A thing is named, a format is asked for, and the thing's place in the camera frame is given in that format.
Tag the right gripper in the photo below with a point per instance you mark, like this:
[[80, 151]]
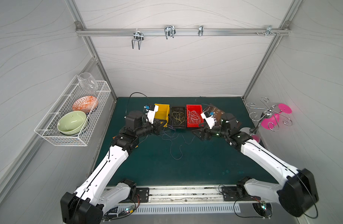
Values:
[[204, 133]]

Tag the clear glass cup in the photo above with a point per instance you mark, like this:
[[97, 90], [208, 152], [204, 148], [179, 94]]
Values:
[[88, 82]]

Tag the metal bracket hook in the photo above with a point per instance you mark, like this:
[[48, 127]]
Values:
[[268, 32]]

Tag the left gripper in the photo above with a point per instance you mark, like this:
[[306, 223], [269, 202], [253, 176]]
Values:
[[157, 127]]

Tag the green tabletop mat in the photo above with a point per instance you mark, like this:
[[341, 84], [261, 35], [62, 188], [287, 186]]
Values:
[[177, 157]]

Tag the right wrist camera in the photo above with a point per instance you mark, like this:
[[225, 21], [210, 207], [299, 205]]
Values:
[[209, 118]]

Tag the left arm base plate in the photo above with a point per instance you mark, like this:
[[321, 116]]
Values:
[[142, 195]]

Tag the orange patterned bowl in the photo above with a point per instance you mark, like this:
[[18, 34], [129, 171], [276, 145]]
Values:
[[85, 104]]

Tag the aluminium rail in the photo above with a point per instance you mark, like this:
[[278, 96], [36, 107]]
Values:
[[179, 32], [193, 194]]

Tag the small metal hook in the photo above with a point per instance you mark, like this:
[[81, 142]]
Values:
[[200, 30]]

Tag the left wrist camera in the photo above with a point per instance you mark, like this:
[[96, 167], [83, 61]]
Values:
[[151, 110]]

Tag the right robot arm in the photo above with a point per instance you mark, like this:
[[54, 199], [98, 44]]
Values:
[[302, 180]]

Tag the aluminium front rail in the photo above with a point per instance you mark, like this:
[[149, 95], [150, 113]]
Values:
[[193, 194]]

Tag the aluminium top rail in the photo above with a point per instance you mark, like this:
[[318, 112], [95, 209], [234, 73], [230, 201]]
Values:
[[179, 32]]

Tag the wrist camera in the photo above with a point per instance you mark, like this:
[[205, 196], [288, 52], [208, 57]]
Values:
[[151, 110], [209, 118]]

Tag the silver glass holder stand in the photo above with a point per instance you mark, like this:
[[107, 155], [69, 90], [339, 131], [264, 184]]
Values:
[[252, 115]]

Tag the metal loop hook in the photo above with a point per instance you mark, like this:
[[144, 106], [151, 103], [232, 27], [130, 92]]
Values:
[[169, 31]]

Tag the green bowl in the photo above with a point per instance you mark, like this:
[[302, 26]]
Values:
[[72, 123]]

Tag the brown chips bag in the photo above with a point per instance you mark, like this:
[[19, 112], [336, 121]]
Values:
[[217, 113]]

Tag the red plastic bin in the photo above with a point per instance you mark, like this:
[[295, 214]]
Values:
[[193, 113]]

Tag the pink plastic wine glass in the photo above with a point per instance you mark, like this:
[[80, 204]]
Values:
[[270, 119]]

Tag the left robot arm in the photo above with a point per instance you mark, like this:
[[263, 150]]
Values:
[[128, 138]]

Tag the metal double hook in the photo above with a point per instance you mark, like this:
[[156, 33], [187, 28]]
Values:
[[138, 37]]

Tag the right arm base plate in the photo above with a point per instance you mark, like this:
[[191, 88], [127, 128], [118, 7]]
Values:
[[233, 193]]

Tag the black plastic bin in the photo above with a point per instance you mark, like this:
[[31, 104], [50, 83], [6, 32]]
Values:
[[178, 117]]

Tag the white wire basket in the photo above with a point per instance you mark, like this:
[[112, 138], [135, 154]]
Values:
[[47, 128]]

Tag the yellow plastic bin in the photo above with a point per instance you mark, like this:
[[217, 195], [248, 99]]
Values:
[[163, 113]]

